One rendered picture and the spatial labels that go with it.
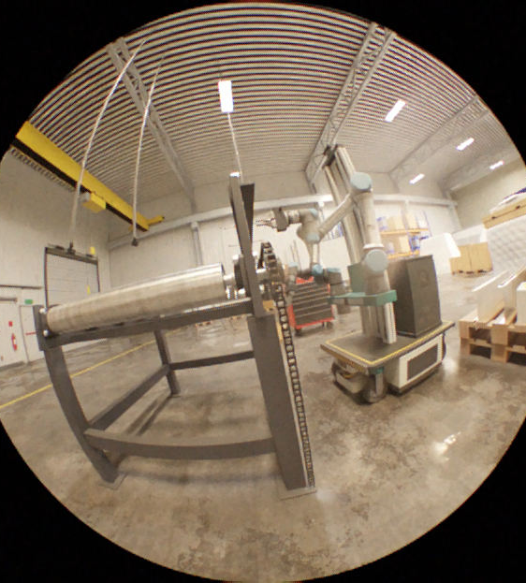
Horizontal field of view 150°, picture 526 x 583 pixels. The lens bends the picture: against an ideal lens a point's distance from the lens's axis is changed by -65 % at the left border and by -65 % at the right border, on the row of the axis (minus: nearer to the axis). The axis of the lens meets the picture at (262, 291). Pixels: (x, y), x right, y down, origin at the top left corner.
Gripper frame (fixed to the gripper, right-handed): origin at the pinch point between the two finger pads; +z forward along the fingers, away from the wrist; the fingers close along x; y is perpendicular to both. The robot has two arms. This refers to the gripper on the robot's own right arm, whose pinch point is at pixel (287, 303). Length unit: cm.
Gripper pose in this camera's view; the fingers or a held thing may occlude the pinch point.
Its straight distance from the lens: 142.9
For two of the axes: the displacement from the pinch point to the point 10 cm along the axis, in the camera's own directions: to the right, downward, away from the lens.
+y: 9.6, 2.1, 1.6
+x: -2.0, 1.9, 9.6
